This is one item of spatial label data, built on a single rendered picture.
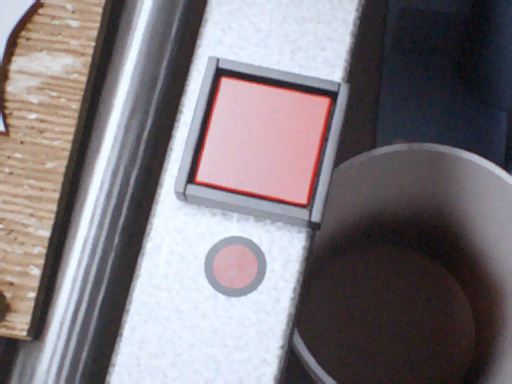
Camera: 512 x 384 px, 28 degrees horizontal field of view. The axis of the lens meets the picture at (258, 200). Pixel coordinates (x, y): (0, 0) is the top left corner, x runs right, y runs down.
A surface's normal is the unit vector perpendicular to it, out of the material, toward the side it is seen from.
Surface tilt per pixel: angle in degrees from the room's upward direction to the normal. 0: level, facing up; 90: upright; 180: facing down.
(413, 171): 87
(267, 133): 0
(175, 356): 0
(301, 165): 0
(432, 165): 87
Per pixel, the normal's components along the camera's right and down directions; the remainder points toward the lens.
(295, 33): -0.02, -0.28
